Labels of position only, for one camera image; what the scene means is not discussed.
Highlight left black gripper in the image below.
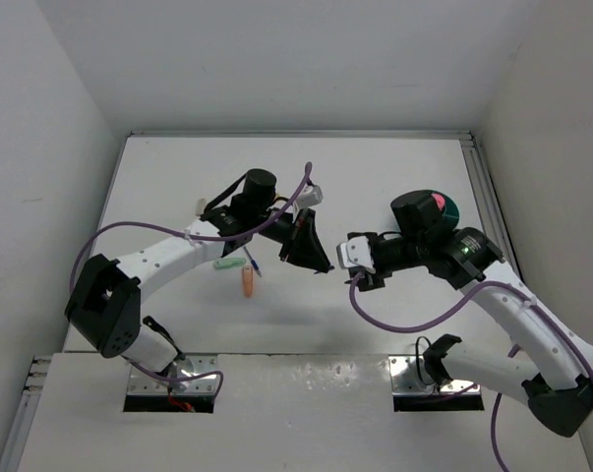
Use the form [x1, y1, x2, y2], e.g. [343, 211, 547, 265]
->
[251, 206, 329, 272]

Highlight blue ballpoint pen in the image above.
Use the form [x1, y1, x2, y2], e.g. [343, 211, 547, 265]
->
[243, 246, 263, 277]

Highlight pink capped glue bottle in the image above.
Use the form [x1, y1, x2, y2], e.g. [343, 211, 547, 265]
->
[432, 193, 446, 210]

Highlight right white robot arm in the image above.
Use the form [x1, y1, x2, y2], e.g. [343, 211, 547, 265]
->
[337, 190, 593, 438]

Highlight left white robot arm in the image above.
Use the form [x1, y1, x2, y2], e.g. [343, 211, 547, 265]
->
[64, 168, 332, 375]

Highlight orange highlighter lower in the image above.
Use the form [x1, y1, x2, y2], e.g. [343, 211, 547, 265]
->
[242, 265, 255, 298]

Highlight green highlighter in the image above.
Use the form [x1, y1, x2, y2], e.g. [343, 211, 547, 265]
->
[212, 257, 247, 270]

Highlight teal round organizer container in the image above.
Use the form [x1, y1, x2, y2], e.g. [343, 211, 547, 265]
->
[423, 190, 460, 231]

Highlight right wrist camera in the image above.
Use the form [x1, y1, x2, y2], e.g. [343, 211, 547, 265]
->
[336, 235, 376, 273]

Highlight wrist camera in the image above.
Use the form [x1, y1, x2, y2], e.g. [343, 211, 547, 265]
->
[294, 185, 324, 208]
[336, 235, 376, 273]

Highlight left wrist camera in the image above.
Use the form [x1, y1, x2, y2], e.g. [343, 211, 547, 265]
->
[294, 185, 324, 208]

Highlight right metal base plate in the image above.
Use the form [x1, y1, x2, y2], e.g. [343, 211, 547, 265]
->
[387, 355, 481, 398]

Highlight metal base plate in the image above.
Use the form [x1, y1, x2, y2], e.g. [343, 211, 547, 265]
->
[128, 354, 224, 396]
[387, 355, 481, 398]

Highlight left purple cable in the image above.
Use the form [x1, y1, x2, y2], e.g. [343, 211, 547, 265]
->
[69, 161, 315, 402]

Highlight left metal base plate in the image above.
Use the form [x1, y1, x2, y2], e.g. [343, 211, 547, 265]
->
[128, 354, 224, 396]

